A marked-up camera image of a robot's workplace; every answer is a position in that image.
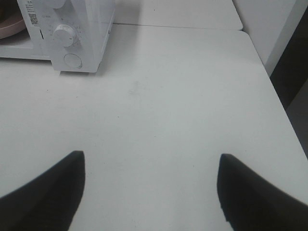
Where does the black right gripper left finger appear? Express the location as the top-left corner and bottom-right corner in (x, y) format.
(0, 151), (86, 231)

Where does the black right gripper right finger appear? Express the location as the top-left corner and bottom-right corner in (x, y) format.
(217, 154), (308, 231)

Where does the round door release button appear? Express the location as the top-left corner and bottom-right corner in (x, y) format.
(64, 53), (82, 68)

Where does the pink round plate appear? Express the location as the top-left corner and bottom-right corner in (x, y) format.
(0, 15), (26, 39)

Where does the lower white timer knob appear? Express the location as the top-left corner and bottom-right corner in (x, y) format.
(52, 24), (77, 47)

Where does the white microwave oven body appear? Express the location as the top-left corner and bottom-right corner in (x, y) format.
(0, 0), (116, 73)

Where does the upper white power knob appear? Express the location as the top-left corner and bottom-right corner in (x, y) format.
(51, 0), (66, 9)

